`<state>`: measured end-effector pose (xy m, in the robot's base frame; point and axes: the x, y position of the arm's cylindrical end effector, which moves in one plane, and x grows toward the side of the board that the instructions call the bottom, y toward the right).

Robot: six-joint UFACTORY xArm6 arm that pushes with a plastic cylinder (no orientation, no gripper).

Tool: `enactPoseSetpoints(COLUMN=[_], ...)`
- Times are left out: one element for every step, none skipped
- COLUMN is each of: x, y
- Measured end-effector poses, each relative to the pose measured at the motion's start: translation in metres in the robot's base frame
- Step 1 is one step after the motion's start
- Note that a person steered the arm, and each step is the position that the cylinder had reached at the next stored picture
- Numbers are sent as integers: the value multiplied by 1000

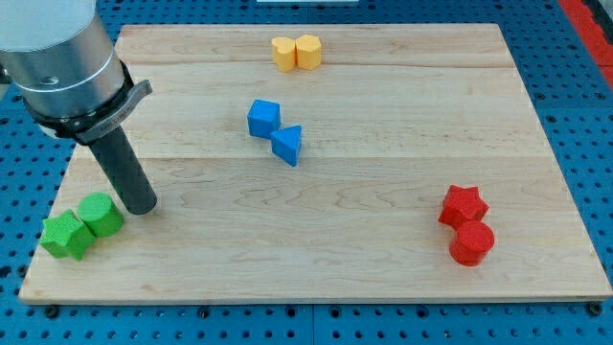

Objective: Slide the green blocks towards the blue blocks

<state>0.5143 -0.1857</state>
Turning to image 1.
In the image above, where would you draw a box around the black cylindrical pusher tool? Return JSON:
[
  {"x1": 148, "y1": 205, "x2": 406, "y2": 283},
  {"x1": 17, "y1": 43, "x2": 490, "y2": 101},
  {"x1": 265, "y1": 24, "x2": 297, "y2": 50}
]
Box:
[{"x1": 89, "y1": 126, "x2": 157, "y2": 215}]

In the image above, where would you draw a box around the blue cube block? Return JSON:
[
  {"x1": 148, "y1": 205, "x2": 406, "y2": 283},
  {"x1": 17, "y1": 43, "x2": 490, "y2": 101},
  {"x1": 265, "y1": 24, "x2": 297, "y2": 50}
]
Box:
[{"x1": 247, "y1": 100, "x2": 281, "y2": 139}]

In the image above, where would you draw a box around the red strip at edge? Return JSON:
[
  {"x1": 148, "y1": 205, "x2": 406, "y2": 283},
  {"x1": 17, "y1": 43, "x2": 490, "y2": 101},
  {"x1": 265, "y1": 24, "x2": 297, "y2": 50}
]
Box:
[{"x1": 558, "y1": 0, "x2": 612, "y2": 86}]

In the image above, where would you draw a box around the wooden board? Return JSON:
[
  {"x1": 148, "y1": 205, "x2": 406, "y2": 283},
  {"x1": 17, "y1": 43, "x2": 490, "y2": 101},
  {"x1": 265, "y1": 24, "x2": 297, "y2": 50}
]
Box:
[{"x1": 19, "y1": 24, "x2": 612, "y2": 306}]

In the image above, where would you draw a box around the red star block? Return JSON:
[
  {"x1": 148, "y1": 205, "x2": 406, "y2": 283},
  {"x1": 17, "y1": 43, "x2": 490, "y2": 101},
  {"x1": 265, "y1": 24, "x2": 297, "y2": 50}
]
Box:
[{"x1": 438, "y1": 185, "x2": 489, "y2": 229}]

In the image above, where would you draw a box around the yellow heart block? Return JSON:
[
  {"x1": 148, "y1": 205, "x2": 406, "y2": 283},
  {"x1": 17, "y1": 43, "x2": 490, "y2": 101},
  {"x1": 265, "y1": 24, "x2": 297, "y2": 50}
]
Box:
[{"x1": 271, "y1": 36, "x2": 296, "y2": 72}]

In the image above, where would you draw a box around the yellow hexagon block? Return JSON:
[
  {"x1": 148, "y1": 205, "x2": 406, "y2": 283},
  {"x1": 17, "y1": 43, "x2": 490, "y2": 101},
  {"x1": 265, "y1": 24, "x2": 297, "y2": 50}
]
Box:
[{"x1": 295, "y1": 34, "x2": 322, "y2": 70}]

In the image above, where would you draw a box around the blue triangle block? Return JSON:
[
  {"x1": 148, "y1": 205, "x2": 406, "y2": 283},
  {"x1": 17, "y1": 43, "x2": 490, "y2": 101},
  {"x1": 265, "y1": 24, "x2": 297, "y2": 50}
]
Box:
[{"x1": 270, "y1": 126, "x2": 302, "y2": 167}]

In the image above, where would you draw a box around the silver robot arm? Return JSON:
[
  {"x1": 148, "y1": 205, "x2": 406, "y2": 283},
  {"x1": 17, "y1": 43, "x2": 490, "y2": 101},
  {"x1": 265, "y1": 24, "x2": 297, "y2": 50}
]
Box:
[{"x1": 1, "y1": 0, "x2": 152, "y2": 145}]

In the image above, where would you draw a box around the green star block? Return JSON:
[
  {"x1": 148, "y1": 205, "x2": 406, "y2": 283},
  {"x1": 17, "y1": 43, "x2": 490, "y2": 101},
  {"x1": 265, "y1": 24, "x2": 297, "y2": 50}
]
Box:
[{"x1": 39, "y1": 210, "x2": 97, "y2": 261}]

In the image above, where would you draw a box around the red cylinder block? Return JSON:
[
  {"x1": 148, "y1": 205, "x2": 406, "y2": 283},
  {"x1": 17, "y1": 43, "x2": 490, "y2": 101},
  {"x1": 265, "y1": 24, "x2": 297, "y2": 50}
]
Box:
[{"x1": 449, "y1": 220, "x2": 495, "y2": 266}]

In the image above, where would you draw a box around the green cylinder block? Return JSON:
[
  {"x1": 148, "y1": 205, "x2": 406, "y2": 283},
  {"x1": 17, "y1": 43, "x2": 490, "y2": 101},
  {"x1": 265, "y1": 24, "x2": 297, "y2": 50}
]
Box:
[{"x1": 78, "y1": 192, "x2": 124, "y2": 238}]

